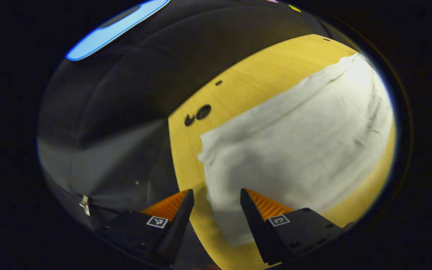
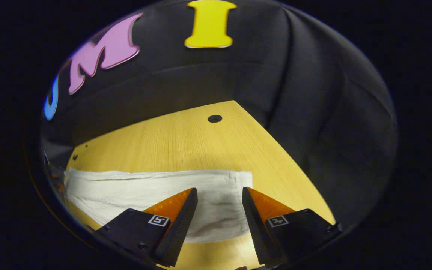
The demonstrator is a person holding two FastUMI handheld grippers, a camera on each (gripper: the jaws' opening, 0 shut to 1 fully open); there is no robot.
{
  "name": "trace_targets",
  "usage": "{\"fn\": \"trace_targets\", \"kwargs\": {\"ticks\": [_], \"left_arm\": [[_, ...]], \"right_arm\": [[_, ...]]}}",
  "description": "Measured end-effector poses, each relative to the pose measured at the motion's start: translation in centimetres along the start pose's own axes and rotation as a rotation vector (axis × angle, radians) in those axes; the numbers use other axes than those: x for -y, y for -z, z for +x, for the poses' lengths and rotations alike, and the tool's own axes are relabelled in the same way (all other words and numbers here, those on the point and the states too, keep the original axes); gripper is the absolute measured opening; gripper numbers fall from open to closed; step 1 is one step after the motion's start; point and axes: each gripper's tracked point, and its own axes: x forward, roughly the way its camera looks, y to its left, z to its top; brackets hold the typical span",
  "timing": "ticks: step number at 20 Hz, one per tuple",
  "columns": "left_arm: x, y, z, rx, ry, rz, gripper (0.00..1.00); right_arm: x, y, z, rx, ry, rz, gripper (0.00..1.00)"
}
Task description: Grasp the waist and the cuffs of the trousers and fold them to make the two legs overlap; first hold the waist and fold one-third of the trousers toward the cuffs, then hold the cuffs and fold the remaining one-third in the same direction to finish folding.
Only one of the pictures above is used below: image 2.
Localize white jeans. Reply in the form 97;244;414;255
64;168;254;243

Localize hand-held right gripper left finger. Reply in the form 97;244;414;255
96;187;198;267

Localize black backdrop cloth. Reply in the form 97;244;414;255
40;0;398;225

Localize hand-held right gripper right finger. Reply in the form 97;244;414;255
242;187;342;266

